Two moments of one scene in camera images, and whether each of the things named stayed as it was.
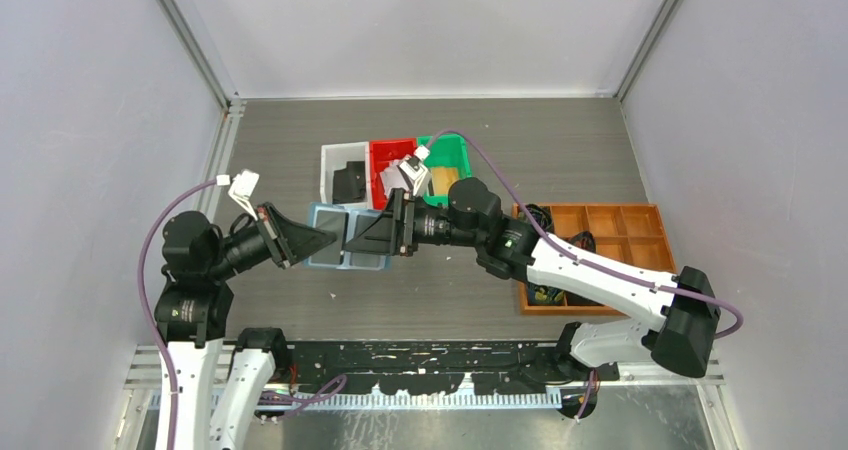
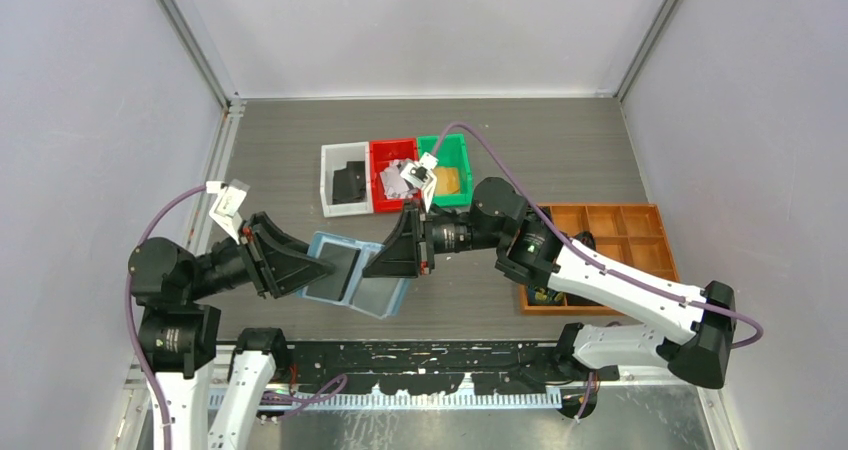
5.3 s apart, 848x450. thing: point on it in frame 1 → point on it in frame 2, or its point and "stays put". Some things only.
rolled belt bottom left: (545, 295) stays put
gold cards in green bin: (442, 177) stays put
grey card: (333, 222) → (333, 286)
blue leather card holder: (344, 222) → (380, 296)
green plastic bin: (446, 151) stays put
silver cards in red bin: (391, 177) stays put
